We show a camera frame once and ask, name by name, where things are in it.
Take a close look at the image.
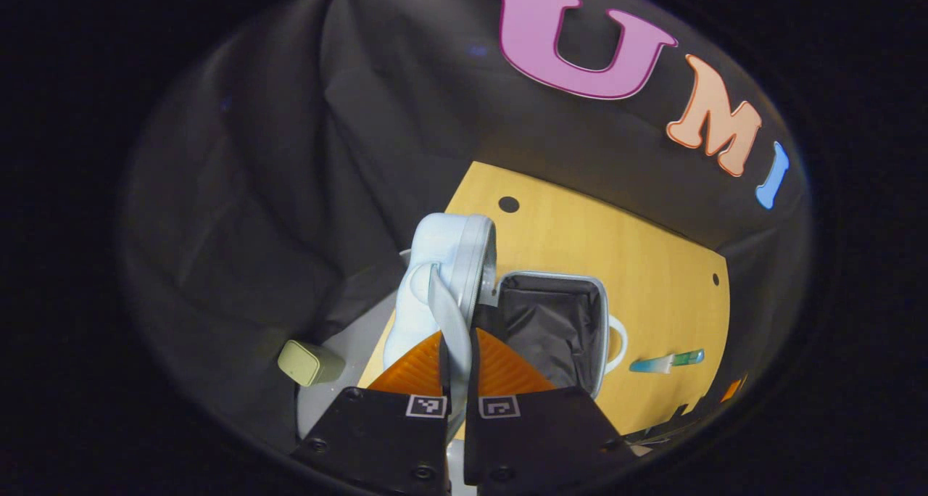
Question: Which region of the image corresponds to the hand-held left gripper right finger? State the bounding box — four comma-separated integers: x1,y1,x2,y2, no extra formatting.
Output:
463,327,640,496

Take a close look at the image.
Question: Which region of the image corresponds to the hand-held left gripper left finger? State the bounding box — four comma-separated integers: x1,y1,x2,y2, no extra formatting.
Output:
290,329,450,496

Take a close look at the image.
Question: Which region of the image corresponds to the blue and white cream tube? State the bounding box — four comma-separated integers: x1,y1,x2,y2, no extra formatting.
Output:
629,355,679,376

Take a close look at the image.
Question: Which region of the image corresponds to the light blue cloud-shaped suitcase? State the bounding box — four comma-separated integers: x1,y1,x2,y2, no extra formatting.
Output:
382,212,629,442

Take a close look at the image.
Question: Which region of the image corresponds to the beige box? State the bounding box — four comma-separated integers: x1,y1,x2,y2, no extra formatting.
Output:
278,339,346,388

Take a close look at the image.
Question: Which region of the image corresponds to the black backdrop cloth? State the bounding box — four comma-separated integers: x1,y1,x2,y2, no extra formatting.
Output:
120,0,813,453

